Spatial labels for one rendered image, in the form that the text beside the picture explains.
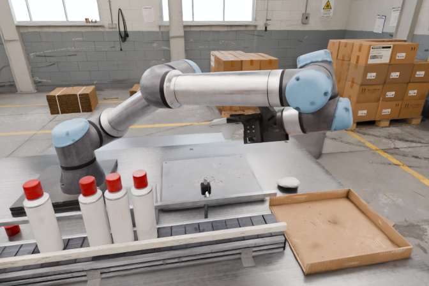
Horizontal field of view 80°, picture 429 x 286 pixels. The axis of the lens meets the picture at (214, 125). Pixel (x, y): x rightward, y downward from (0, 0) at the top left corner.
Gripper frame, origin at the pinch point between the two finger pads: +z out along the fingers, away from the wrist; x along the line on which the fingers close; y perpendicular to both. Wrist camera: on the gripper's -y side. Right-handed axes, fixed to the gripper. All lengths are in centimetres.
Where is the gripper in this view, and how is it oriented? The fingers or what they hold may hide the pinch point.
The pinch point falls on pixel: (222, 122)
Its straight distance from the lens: 79.3
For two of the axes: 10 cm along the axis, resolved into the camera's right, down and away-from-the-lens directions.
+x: 5.6, 0.1, 8.3
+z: -8.2, 1.1, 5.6
